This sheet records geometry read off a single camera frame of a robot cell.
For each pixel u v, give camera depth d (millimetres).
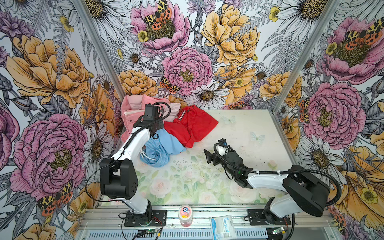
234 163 639
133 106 1112
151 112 679
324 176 425
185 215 662
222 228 715
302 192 436
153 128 637
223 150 738
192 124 1090
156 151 856
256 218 735
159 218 737
